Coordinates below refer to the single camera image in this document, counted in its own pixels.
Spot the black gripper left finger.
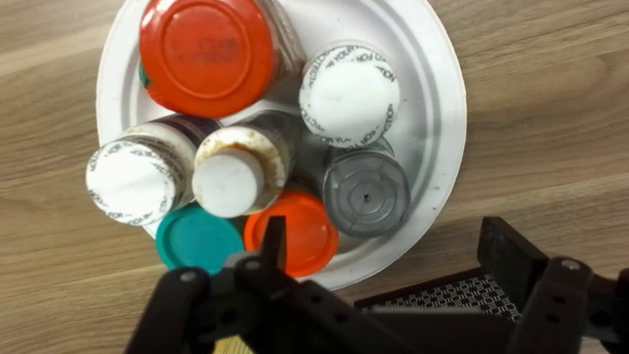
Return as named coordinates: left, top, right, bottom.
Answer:
left=123, top=214, right=420, bottom=354

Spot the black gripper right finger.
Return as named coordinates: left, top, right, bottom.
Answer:
left=475, top=214, right=629, bottom=354

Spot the yellow tub orange lid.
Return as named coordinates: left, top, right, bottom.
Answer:
left=241, top=188, right=341, bottom=279

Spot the yellow tub teal lid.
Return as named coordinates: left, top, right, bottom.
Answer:
left=153, top=202, right=245, bottom=275

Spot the small green can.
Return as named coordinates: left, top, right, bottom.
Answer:
left=300, top=137, right=412, bottom=239

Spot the cream vitamin bottle green label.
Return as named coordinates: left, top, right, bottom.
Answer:
left=190, top=110, right=302, bottom=220

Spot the white pill bottle white cap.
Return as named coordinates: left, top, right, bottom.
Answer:
left=84, top=114, right=221, bottom=228

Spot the small white bottle blue label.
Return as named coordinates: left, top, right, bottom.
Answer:
left=296, top=41, right=402, bottom=149

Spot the spice bottle orange lid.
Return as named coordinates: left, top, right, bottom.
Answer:
left=137, top=0, right=306, bottom=119

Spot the white round plate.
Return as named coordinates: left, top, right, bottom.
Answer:
left=94, top=0, right=469, bottom=293

